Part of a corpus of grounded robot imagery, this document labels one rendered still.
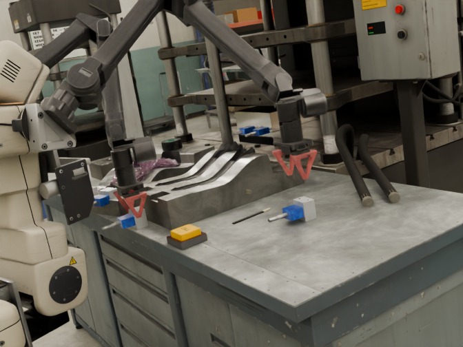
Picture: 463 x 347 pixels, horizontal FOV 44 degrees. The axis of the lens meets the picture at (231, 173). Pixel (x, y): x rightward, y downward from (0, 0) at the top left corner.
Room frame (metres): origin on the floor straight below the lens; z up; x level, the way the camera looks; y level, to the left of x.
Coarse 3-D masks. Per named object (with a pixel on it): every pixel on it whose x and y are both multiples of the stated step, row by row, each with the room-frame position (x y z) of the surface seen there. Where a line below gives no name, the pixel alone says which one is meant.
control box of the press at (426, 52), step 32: (384, 0) 1.95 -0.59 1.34; (416, 0) 1.84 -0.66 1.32; (448, 0) 1.88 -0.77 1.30; (384, 32) 1.96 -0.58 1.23; (416, 32) 1.85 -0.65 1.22; (448, 32) 1.87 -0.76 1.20; (384, 64) 1.97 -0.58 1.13; (416, 64) 1.86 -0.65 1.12; (448, 64) 1.87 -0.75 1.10; (416, 96) 1.96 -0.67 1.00; (416, 128) 1.95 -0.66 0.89; (416, 160) 1.95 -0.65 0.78
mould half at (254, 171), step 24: (192, 168) 1.90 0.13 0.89; (216, 168) 1.80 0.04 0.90; (240, 168) 1.71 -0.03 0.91; (264, 168) 1.74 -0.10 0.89; (288, 168) 1.82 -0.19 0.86; (168, 192) 1.65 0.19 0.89; (192, 192) 1.61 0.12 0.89; (216, 192) 1.65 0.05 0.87; (240, 192) 1.69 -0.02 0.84; (264, 192) 1.74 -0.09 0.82; (168, 216) 1.56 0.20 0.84; (192, 216) 1.60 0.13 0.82
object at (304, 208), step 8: (296, 200) 1.47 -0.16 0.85; (304, 200) 1.46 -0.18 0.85; (312, 200) 1.46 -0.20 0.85; (288, 208) 1.46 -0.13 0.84; (296, 208) 1.45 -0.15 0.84; (304, 208) 1.45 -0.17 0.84; (312, 208) 1.46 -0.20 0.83; (280, 216) 1.44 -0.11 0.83; (288, 216) 1.44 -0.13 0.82; (296, 216) 1.44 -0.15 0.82; (304, 216) 1.45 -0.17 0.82; (312, 216) 1.45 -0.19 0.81
